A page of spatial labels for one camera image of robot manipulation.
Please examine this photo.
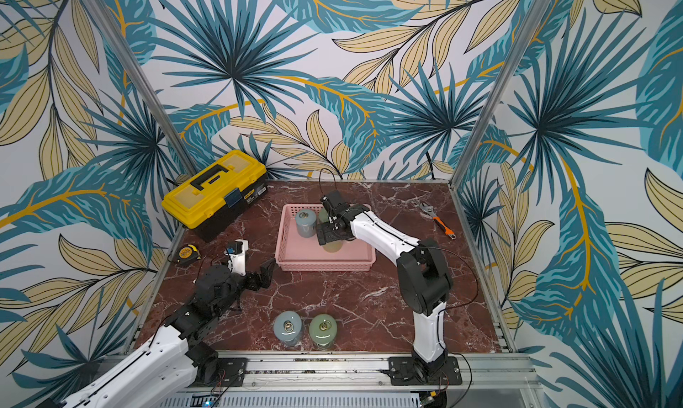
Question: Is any yellow-green front tea canister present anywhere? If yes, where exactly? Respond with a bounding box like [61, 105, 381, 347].
[322, 240, 344, 253]

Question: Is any pink perforated plastic basket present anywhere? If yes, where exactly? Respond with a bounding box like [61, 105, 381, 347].
[275, 203, 376, 272]

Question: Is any blue front tea canister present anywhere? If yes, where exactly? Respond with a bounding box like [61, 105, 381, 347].
[273, 311, 303, 347]

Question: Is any blue tea canister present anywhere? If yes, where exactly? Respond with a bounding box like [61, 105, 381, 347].
[295, 209, 318, 238]
[273, 311, 303, 347]

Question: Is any dark green front tea canister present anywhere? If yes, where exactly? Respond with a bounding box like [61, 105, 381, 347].
[309, 314, 338, 350]

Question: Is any dark green tea canister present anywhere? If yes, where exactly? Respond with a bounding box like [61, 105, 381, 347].
[309, 314, 338, 350]
[318, 208, 329, 224]

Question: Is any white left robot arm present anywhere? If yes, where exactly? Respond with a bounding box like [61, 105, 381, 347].
[39, 259, 277, 407]

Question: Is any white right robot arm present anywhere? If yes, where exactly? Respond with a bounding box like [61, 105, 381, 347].
[317, 191, 462, 387]

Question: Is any dark green rear tea canister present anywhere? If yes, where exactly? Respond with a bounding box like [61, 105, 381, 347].
[318, 208, 329, 224]

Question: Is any blue rear tea canister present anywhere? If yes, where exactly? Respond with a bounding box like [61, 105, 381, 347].
[295, 209, 318, 238]

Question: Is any yellow black tape measure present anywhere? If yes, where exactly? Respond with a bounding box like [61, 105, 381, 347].
[169, 244, 202, 267]

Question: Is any yellow black toolbox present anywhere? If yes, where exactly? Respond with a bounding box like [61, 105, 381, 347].
[162, 150, 267, 243]

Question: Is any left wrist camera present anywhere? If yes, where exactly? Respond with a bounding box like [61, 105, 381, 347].
[224, 239, 249, 276]

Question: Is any orange handled adjustable wrench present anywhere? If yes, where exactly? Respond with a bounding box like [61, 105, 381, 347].
[419, 202, 456, 240]

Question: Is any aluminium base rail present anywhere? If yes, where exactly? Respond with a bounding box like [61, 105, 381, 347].
[84, 350, 545, 408]

